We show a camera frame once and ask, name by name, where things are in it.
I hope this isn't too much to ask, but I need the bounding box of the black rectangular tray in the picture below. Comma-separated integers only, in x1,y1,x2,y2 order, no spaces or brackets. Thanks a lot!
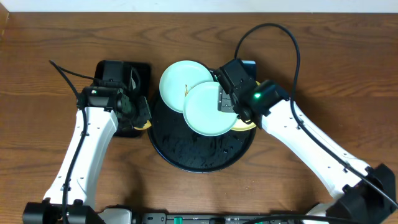
88,60,151,138

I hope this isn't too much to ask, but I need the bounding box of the black round tray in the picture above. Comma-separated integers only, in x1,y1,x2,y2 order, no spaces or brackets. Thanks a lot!
148,90,256,173

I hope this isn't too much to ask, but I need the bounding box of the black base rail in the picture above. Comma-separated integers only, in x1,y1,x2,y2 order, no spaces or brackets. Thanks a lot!
99,205,327,224

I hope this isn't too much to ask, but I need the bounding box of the light blue plate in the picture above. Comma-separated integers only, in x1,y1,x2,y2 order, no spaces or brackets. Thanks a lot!
183,82,238,136
159,60,213,113

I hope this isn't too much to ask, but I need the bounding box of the green and yellow sponge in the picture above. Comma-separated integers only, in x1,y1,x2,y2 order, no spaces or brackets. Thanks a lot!
134,120,152,131

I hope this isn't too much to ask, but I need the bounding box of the black cable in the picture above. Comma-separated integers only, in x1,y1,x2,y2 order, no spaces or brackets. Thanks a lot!
49,59,103,224
234,22,398,209

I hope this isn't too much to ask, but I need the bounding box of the yellow plate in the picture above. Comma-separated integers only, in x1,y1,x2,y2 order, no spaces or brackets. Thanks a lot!
230,80,261,132

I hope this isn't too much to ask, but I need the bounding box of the left black cable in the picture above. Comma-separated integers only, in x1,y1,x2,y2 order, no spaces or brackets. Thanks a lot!
49,59,103,224

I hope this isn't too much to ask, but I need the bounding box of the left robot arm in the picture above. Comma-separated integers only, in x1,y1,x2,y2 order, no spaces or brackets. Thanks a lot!
22,60,151,223

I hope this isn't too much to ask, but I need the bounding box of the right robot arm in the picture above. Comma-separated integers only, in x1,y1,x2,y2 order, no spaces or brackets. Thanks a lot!
212,59,397,223

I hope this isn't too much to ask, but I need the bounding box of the right black cable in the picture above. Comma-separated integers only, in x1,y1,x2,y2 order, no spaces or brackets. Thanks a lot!
234,22,398,209

